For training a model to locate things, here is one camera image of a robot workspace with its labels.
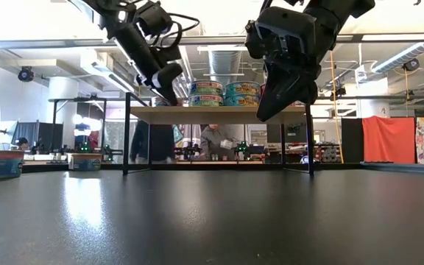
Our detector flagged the black table mat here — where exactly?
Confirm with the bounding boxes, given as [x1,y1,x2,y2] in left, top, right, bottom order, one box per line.
[0,167,424,265]

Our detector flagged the blue grey partition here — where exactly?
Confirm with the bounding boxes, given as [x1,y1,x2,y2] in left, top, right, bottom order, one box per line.
[11,121,65,150]

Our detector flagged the yellow hanging cord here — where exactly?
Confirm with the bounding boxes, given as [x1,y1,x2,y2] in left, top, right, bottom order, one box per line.
[325,51,345,164]

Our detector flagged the wooden shelf black metal frame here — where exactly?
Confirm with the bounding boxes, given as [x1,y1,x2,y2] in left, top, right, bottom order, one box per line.
[121,91,315,176]

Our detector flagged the colourful patchwork quilt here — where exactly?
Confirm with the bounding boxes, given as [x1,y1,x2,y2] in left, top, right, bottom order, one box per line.
[173,124,202,148]

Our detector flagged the person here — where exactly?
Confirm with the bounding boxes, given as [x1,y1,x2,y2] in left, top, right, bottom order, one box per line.
[129,119,177,165]
[199,124,236,162]
[15,136,31,151]

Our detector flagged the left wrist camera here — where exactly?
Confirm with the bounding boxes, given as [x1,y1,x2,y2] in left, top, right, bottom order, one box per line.
[134,1,174,37]

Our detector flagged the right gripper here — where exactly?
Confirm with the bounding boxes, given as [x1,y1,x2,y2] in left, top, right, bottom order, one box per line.
[244,5,320,123]

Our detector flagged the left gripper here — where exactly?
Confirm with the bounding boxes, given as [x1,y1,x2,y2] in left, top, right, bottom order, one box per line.
[110,24,185,107]

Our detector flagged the white ceiling air duct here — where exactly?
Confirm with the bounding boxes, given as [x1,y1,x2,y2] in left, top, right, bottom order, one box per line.
[81,51,135,93]

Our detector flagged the black rack frame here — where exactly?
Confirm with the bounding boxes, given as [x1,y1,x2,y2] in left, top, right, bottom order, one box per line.
[48,96,109,155]

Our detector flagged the orange cloth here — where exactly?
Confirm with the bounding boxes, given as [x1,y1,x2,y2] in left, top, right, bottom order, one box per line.
[361,116,417,165]

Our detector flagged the white ribbed ceiling duct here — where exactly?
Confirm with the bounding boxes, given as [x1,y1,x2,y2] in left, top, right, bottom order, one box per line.
[370,41,424,74]

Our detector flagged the black panel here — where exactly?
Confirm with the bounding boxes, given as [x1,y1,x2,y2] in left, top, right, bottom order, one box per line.
[341,117,364,163]

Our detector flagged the silver ribbed ceiling duct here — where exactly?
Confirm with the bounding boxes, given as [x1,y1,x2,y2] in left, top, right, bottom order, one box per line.
[208,50,243,86]

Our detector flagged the black table frame rails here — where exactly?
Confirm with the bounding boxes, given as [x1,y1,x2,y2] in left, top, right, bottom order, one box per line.
[22,161,424,174]

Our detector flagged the teal label can silver lid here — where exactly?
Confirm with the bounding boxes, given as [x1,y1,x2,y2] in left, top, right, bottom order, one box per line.
[225,80,262,96]
[224,94,261,107]

